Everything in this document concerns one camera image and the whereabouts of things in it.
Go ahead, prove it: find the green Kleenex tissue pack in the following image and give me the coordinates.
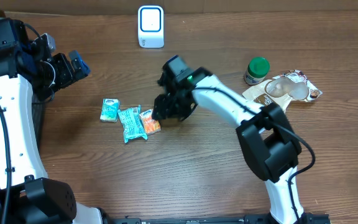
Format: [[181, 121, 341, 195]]
[[100, 98, 120, 123]]

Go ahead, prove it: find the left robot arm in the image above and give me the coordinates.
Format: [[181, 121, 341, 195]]
[[0, 18, 109, 223]]

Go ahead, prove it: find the white barcode scanner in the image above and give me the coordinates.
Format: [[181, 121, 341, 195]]
[[137, 5, 164, 49]]

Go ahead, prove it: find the green lidded jar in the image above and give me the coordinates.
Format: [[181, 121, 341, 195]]
[[244, 57, 270, 85]]

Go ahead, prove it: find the light green wipes packet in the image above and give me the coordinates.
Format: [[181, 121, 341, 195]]
[[117, 105, 148, 144]]

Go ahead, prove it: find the clear bagged bread pack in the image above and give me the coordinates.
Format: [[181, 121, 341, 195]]
[[242, 70, 323, 111]]

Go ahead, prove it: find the brown cardboard backdrop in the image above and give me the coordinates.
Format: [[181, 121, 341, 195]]
[[0, 0, 358, 15]]

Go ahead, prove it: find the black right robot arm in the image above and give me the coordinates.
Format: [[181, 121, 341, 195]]
[[152, 55, 304, 223]]

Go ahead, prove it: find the orange tissue packet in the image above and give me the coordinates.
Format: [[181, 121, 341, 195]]
[[139, 109, 161, 135]]

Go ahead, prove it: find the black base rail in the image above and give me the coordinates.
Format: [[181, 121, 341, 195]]
[[109, 213, 331, 224]]

